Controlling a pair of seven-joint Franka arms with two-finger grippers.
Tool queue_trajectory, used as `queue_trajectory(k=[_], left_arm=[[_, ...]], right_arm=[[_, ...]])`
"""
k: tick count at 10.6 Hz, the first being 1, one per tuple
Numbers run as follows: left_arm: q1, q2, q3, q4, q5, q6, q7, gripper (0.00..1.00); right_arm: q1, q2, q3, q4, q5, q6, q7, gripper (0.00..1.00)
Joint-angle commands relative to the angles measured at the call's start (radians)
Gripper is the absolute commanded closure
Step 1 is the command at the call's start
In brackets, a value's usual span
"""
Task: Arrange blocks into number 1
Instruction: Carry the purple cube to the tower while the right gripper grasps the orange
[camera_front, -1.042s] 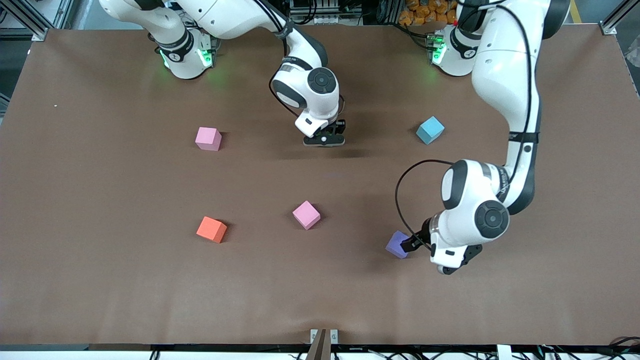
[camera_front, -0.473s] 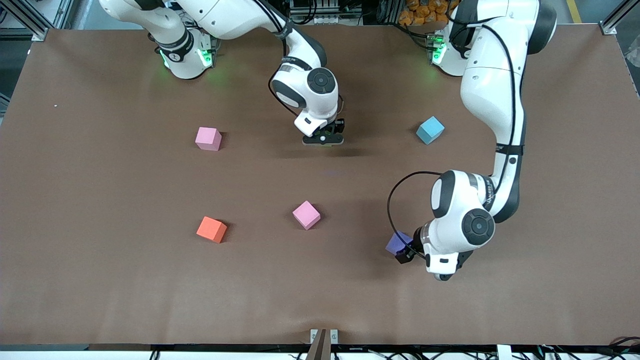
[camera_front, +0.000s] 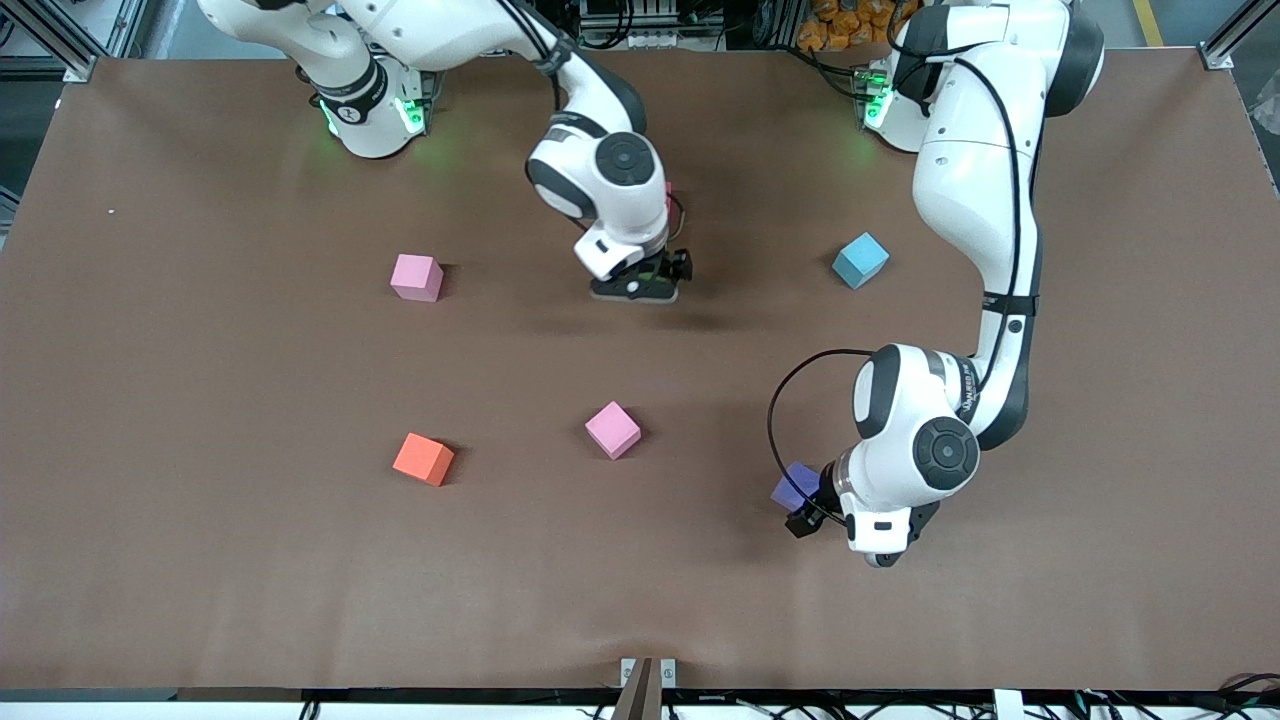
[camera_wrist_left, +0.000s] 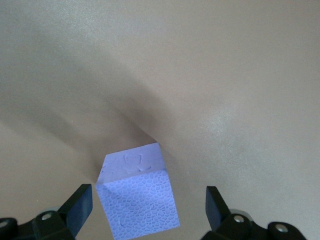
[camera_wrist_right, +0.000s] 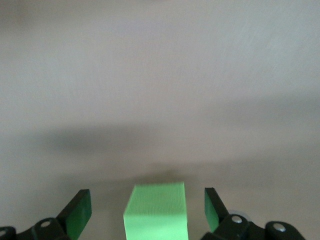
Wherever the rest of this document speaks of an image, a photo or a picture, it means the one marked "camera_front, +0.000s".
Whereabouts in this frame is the light pink foam cube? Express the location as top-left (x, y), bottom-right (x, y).
top-left (390, 253), bottom-right (445, 303)

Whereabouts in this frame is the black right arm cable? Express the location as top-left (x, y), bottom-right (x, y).
top-left (495, 0), bottom-right (689, 251)

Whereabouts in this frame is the brown table cover sheet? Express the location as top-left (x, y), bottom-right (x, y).
top-left (0, 50), bottom-right (1280, 693)

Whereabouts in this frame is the orange objects pile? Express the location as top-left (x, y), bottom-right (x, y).
top-left (797, 0), bottom-right (901, 53)

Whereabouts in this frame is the small metal edge bracket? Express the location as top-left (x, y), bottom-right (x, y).
top-left (620, 657), bottom-right (678, 689)

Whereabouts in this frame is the grey equipment rack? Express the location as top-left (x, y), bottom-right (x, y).
top-left (578, 0), bottom-right (701, 49)

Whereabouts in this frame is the orange foam cube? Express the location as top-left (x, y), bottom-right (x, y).
top-left (392, 432), bottom-right (456, 488)

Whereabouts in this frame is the clear plastic bag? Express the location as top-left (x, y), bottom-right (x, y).
top-left (1238, 72), bottom-right (1280, 191)

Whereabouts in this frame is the brown wedge post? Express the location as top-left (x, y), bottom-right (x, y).
top-left (612, 658), bottom-right (665, 720)

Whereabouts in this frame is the purple foam cube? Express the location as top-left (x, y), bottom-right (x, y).
top-left (770, 461), bottom-right (823, 511)

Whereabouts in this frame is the light blue foam cube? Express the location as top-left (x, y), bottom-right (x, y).
top-left (832, 232), bottom-right (891, 291)

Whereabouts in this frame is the aluminium frame profile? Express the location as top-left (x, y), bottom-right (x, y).
top-left (0, 0), bottom-right (151, 83)
top-left (1200, 0), bottom-right (1280, 71)

